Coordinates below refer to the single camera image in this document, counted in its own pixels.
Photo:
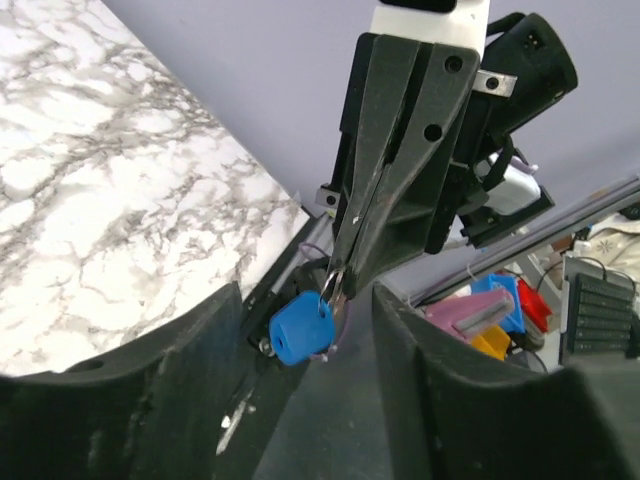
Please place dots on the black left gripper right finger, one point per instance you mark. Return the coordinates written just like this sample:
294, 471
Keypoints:
452, 412

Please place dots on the blue plastic key tag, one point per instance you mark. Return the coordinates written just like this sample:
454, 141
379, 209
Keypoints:
302, 328

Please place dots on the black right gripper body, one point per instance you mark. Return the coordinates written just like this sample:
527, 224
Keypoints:
460, 181

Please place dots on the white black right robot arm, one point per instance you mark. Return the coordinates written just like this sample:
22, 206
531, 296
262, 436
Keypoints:
525, 69

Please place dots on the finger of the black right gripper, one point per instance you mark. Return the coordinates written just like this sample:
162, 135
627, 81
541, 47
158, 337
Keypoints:
419, 158
383, 66

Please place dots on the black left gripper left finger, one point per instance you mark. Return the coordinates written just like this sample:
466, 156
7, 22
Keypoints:
150, 409

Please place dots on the silver keyring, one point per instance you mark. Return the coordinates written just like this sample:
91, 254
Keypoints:
332, 286

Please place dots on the silver key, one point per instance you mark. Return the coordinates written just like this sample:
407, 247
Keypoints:
337, 302

